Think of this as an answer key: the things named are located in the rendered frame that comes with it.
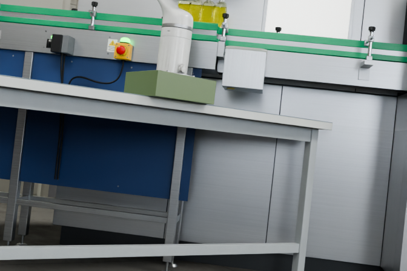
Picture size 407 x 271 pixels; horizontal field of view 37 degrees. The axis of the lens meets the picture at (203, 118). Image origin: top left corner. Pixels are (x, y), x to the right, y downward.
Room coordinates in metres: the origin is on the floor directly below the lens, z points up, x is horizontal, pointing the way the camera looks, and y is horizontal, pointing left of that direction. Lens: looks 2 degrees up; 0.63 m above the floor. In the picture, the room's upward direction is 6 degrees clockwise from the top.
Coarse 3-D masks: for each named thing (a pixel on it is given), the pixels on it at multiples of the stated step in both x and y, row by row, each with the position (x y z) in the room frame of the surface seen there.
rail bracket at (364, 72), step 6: (372, 30) 2.59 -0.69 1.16; (372, 36) 2.54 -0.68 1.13; (366, 42) 2.68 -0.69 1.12; (372, 42) 2.61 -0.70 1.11; (366, 60) 2.58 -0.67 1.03; (372, 60) 2.58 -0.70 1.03; (360, 66) 2.68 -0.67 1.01; (366, 66) 2.63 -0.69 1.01; (360, 72) 2.69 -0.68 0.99; (366, 72) 2.69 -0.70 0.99; (360, 78) 2.69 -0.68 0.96; (366, 78) 2.69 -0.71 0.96
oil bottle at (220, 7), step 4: (216, 4) 2.80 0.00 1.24; (220, 4) 2.80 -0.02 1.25; (224, 4) 2.80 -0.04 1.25; (216, 8) 2.80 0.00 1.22; (220, 8) 2.79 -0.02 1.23; (224, 8) 2.79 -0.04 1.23; (216, 12) 2.80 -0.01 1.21; (220, 12) 2.79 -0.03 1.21; (224, 12) 2.79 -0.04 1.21; (216, 16) 2.80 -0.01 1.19; (220, 16) 2.79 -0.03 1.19; (216, 20) 2.80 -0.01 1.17; (220, 20) 2.79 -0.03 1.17; (220, 24) 2.79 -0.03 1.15
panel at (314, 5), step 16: (272, 0) 2.92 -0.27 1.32; (288, 0) 2.91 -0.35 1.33; (304, 0) 2.90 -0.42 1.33; (320, 0) 2.90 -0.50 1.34; (336, 0) 2.89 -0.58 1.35; (272, 16) 2.92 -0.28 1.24; (288, 16) 2.91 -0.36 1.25; (304, 16) 2.90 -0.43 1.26; (320, 16) 2.90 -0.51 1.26; (336, 16) 2.89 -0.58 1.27; (288, 32) 2.91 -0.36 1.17; (304, 32) 2.90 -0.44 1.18; (320, 32) 2.89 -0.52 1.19; (336, 32) 2.89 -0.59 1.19
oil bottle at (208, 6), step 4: (208, 0) 2.81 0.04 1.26; (204, 4) 2.80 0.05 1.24; (208, 4) 2.80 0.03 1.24; (212, 4) 2.80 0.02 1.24; (204, 8) 2.80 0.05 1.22; (208, 8) 2.80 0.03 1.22; (212, 8) 2.80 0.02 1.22; (204, 12) 2.80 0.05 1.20; (208, 12) 2.80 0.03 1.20; (212, 12) 2.80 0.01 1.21; (204, 16) 2.80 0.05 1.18; (208, 16) 2.80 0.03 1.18; (212, 16) 2.80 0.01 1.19; (204, 20) 2.80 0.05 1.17; (208, 20) 2.80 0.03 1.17; (212, 20) 2.80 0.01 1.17
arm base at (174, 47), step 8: (168, 32) 2.27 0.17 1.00; (176, 32) 2.26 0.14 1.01; (184, 32) 2.27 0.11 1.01; (160, 40) 2.30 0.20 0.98; (168, 40) 2.27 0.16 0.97; (176, 40) 2.26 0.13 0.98; (184, 40) 2.27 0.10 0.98; (160, 48) 2.29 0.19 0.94; (168, 48) 2.27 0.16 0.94; (176, 48) 2.26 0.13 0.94; (184, 48) 2.28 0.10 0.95; (160, 56) 2.28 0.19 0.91; (168, 56) 2.26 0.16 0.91; (176, 56) 2.26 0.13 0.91; (184, 56) 2.28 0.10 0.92; (160, 64) 2.28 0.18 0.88; (168, 64) 2.26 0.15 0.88; (176, 64) 2.26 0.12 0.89; (184, 64) 2.28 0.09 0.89; (176, 72) 2.27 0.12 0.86; (184, 72) 2.26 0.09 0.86
